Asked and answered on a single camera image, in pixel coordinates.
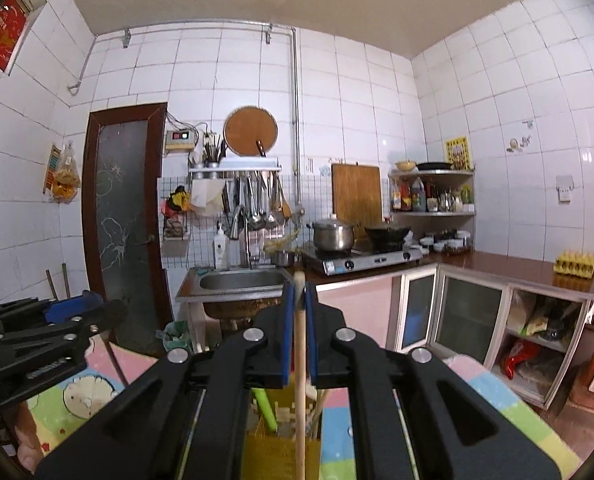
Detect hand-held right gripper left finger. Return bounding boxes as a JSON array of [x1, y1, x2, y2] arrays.
[[34, 280, 298, 480]]

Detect group of small bowls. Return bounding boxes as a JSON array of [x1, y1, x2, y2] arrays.
[[419, 230, 472, 255]]

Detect beige control box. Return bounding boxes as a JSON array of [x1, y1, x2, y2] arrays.
[[164, 129, 198, 152]]

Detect yellow wall decoration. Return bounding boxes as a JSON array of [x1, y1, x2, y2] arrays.
[[444, 136, 472, 171]]

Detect wooden chopstick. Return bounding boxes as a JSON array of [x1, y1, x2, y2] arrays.
[[293, 271, 308, 480], [311, 389, 328, 436]]

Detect white hanging cloth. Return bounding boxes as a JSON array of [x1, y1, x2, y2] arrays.
[[191, 180, 225, 217]]

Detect metal faucet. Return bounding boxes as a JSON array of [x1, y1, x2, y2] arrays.
[[229, 205, 260, 268]]

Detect wooden sticks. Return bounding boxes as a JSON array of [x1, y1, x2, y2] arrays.
[[46, 262, 72, 301]]

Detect black wok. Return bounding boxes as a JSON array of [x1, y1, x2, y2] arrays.
[[364, 224, 412, 253]]

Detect pink kitchen cabinet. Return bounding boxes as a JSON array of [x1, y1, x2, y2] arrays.
[[297, 250, 594, 411]]

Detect white wall socket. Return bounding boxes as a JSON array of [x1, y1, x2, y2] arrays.
[[554, 175, 576, 203]]

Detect red wall poster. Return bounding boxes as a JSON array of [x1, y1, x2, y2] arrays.
[[0, 0, 32, 76]]

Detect yellow perforated utensil holder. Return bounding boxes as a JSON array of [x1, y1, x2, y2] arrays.
[[241, 387, 322, 480]]

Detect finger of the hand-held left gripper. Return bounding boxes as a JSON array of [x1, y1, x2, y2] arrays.
[[0, 291, 104, 328], [0, 301, 128, 368]]

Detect metal wall pipe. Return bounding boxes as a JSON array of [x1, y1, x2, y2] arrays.
[[67, 19, 305, 216]]

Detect stainless steel sink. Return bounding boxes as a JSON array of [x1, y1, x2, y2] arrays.
[[176, 266, 295, 318]]

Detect round wooden cutting board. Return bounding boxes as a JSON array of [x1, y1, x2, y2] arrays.
[[223, 105, 278, 157]]

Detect yellow hanging plastic bag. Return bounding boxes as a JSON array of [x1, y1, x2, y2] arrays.
[[52, 142, 82, 203]]

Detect row of condiment bottles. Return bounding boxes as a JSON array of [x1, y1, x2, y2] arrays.
[[392, 177, 475, 212]]

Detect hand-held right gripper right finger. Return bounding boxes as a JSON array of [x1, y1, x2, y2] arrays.
[[304, 282, 562, 480]]

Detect white soap pump bottle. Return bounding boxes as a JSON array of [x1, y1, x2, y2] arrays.
[[213, 220, 230, 270]]

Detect stainless steel pot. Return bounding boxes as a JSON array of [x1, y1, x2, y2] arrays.
[[311, 214, 355, 252]]

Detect green handled utensil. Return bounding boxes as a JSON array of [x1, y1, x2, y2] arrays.
[[253, 387, 279, 433]]

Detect steel gas stove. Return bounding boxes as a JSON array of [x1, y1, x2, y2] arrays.
[[302, 245, 424, 276]]

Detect person's left hand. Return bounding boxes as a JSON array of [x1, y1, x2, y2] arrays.
[[12, 402, 45, 473]]

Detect dark wooden glass door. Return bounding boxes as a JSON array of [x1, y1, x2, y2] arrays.
[[81, 102, 175, 356]]

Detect colourful printed blanket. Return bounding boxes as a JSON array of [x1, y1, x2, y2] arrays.
[[24, 332, 582, 480]]

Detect yellow egg tray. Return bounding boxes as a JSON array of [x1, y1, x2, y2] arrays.
[[553, 251, 594, 278]]

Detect row of hanging kitchen utensils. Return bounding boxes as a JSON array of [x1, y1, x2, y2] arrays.
[[222, 170, 292, 231]]

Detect metal corner shelf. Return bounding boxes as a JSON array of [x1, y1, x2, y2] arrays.
[[388, 167, 478, 218]]

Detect metal wall rack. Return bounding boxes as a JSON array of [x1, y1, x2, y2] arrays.
[[188, 156, 282, 181]]

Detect green trash bag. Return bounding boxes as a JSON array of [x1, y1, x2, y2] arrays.
[[163, 320, 194, 353]]

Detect red plastic bag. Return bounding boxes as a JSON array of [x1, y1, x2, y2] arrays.
[[502, 340, 542, 378]]

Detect rectangular wooden cutting board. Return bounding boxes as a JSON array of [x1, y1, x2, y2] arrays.
[[331, 162, 384, 228]]

